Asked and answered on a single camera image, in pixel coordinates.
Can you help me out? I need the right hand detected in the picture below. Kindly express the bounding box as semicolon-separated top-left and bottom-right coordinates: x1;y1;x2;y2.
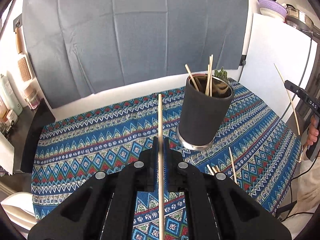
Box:
304;115;319;147

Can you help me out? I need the patterned blue tablecloth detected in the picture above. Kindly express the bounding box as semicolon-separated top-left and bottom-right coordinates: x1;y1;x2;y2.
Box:
31;80;302;239

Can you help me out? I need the white cloth on lap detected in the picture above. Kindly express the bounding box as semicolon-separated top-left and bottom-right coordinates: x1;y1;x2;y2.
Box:
283;157;319;239

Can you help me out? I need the white foam board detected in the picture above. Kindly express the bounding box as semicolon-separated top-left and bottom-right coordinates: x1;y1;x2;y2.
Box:
240;14;318;122

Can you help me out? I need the steel pot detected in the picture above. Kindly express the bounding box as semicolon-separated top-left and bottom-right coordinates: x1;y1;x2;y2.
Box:
285;4;314;33

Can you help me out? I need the small potted cactus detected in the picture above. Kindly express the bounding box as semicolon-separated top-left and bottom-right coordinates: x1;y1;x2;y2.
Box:
214;67;228;82

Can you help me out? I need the wooden chopstick in holder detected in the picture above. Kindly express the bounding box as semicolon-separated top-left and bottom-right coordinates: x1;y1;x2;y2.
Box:
184;64;199;92
205;54;214;96
205;64;210;96

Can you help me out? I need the black cylindrical utensil holder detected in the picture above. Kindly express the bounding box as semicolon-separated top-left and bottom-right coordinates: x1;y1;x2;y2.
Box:
176;74;234;151

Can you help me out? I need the purple colander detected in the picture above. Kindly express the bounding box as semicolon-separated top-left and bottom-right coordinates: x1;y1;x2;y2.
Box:
258;0;287;22

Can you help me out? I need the pink jar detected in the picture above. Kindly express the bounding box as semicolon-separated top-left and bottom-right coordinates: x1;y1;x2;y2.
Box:
23;85;41;110

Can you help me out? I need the black cable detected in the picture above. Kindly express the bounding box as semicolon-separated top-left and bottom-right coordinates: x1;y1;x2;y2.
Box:
274;33;320;222

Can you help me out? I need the wooden brush on wall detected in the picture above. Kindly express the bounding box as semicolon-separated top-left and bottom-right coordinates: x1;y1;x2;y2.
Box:
15;20;32;82

